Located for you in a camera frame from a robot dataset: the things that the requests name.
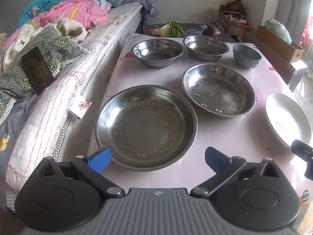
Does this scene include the pink quilt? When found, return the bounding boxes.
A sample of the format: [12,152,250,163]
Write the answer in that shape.
[7,0,112,47]

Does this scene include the black smartphone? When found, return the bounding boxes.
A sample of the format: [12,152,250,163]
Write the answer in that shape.
[21,46,56,95]

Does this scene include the steel bowl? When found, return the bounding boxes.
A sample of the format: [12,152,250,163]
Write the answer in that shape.
[131,38,185,68]
[183,34,230,62]

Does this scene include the grey-purple cloth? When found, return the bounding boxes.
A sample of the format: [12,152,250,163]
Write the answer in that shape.
[112,0,157,25]

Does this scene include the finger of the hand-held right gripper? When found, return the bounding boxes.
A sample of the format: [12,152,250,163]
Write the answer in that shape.
[291,139,313,178]

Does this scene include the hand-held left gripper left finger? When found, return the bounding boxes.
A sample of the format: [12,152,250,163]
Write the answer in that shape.
[37,147,126,198]

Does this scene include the napa cabbage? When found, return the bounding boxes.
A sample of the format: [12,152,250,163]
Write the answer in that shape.
[158,22,185,39]

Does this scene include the blue-green ceramic bowl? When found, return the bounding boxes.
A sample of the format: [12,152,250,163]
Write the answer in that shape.
[232,43,262,69]

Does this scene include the cardboard box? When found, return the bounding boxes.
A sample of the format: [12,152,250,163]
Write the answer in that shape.
[255,25,305,63]

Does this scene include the pale green bundle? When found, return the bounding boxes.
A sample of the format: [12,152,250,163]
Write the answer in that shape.
[264,19,292,44]

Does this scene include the medium steel basin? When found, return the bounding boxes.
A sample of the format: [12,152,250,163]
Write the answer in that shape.
[182,63,257,118]

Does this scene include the large steel basin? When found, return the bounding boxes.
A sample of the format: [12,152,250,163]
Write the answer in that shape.
[94,85,198,172]

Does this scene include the green leaf-print pillow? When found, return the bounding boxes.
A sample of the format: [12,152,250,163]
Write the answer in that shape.
[0,25,89,123]

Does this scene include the white fluffy cloth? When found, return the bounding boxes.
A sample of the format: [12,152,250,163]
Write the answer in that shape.
[4,17,88,61]

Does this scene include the red cabbage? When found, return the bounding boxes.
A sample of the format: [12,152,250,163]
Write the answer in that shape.
[202,24,222,38]

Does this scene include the white plate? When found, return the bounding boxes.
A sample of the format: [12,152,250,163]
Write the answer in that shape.
[265,92,312,149]

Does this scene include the photo card tag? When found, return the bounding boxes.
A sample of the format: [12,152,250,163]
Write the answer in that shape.
[68,95,93,120]

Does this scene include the grey bed sheet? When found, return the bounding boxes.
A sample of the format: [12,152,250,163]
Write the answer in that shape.
[0,92,40,179]

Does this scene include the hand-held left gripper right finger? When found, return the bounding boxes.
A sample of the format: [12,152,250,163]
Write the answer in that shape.
[191,147,279,197]

